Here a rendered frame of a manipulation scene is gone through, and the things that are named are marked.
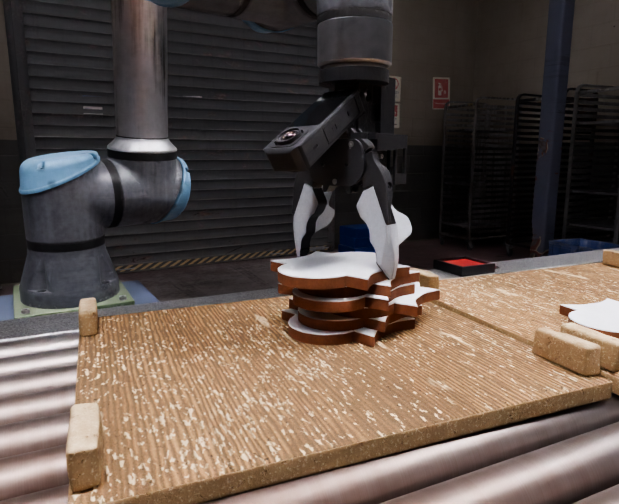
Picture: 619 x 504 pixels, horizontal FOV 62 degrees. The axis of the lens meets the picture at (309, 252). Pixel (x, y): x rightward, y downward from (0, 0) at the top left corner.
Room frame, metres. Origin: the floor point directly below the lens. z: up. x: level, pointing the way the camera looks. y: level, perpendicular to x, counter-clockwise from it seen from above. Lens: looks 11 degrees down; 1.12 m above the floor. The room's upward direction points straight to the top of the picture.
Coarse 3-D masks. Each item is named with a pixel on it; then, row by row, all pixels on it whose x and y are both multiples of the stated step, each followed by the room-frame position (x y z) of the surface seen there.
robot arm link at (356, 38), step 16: (352, 16) 0.51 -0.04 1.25; (320, 32) 0.53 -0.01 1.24; (336, 32) 0.51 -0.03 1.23; (352, 32) 0.51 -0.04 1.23; (368, 32) 0.51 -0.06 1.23; (384, 32) 0.52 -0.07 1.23; (320, 48) 0.53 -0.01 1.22; (336, 48) 0.51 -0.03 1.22; (352, 48) 0.51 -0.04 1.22; (368, 48) 0.51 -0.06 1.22; (384, 48) 0.52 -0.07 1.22; (320, 64) 0.53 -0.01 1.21; (336, 64) 0.52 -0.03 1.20; (352, 64) 0.51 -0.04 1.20; (368, 64) 0.51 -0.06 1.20; (384, 64) 0.53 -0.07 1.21
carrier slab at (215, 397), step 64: (128, 320) 0.55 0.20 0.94; (192, 320) 0.55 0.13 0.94; (256, 320) 0.55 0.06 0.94; (448, 320) 0.55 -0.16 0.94; (128, 384) 0.39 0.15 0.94; (192, 384) 0.39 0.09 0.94; (256, 384) 0.39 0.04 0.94; (320, 384) 0.39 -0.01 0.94; (384, 384) 0.39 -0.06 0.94; (448, 384) 0.39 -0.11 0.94; (512, 384) 0.39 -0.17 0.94; (576, 384) 0.39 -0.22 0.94; (128, 448) 0.30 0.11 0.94; (192, 448) 0.30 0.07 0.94; (256, 448) 0.30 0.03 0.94; (320, 448) 0.30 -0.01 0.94; (384, 448) 0.31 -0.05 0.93
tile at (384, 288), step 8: (416, 272) 0.54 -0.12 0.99; (384, 280) 0.50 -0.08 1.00; (392, 280) 0.51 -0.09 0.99; (400, 280) 0.52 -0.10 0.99; (408, 280) 0.53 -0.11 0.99; (416, 280) 0.54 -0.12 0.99; (344, 288) 0.48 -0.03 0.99; (352, 288) 0.48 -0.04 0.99; (376, 288) 0.49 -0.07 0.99; (384, 288) 0.48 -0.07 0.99; (392, 288) 0.51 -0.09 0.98; (320, 296) 0.48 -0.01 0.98; (328, 296) 0.48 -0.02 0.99; (336, 296) 0.48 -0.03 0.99; (344, 296) 0.48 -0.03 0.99; (352, 296) 0.48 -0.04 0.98
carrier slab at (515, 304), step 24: (600, 264) 0.85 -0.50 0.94; (456, 288) 0.69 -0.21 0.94; (480, 288) 0.69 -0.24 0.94; (504, 288) 0.69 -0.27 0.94; (528, 288) 0.69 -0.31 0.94; (552, 288) 0.69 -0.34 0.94; (576, 288) 0.69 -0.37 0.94; (600, 288) 0.69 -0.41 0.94; (456, 312) 0.60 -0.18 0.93; (480, 312) 0.58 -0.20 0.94; (504, 312) 0.58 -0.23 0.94; (528, 312) 0.58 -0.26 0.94; (552, 312) 0.58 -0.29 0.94; (528, 336) 0.50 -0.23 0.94
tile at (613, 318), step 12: (612, 300) 0.59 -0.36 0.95; (564, 312) 0.57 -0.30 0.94; (576, 312) 0.54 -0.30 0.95; (588, 312) 0.54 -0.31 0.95; (600, 312) 0.54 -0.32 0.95; (612, 312) 0.54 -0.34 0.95; (588, 324) 0.50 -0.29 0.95; (600, 324) 0.50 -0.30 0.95; (612, 324) 0.50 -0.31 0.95; (612, 336) 0.48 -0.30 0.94
